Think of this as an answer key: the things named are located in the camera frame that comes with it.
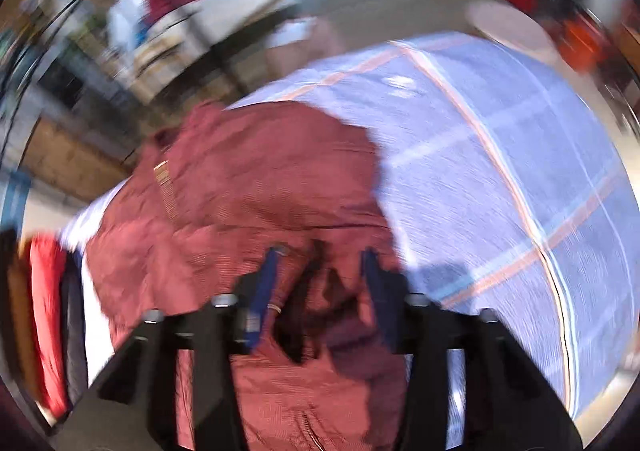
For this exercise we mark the blue plaid bed sheet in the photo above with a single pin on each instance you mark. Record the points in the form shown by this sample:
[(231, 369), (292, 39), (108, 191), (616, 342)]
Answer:
[(500, 156)]

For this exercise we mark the black quilted jacket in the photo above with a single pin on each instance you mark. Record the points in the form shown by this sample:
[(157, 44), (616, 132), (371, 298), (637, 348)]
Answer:
[(75, 331)]

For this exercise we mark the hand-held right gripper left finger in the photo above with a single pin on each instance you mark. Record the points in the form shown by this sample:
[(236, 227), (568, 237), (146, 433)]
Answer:
[(264, 291)]

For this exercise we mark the orange box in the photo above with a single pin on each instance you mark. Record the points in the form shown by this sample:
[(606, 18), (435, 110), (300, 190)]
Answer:
[(582, 43)]

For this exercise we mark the brown paper bag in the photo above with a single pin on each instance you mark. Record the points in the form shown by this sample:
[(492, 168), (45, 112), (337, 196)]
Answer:
[(310, 46)]

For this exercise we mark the maroon checked puffer jacket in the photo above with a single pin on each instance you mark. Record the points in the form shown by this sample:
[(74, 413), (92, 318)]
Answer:
[(250, 181)]

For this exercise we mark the red puffer jacket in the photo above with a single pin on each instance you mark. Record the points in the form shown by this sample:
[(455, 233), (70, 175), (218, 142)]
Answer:
[(45, 306)]

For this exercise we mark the brown jacket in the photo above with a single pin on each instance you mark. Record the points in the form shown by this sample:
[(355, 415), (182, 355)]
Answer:
[(22, 321)]

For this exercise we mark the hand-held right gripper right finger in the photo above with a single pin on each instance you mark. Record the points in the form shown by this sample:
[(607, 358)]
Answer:
[(372, 286)]

